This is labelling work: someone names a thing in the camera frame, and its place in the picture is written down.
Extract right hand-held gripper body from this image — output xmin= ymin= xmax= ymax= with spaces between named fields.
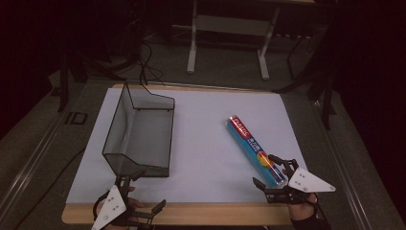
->
xmin=263 ymin=158 xmax=337 ymax=206

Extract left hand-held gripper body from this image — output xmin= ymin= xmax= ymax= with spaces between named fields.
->
xmin=91 ymin=184 xmax=155 ymax=230

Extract blue plastic wrap box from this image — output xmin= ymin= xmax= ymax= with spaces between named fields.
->
xmin=226 ymin=115 xmax=287 ymax=189

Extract grey see-through storage bin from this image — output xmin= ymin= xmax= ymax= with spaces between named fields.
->
xmin=101 ymin=80 xmax=176 ymax=178

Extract person's left hand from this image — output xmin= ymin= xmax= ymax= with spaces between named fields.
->
xmin=104 ymin=186 xmax=146 ymax=230

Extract person's right hand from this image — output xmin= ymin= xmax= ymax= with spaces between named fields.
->
xmin=286 ymin=191 xmax=320 ymax=222

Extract white table mat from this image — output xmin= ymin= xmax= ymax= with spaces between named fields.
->
xmin=65 ymin=87 xmax=308 ymax=204

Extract black floor cable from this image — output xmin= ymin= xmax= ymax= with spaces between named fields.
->
xmin=12 ymin=146 xmax=88 ymax=230

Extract black cables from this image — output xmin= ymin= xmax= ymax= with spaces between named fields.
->
xmin=125 ymin=18 xmax=167 ymax=88

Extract white metal table frame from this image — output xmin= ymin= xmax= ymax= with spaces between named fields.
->
xmin=186 ymin=0 xmax=282 ymax=81

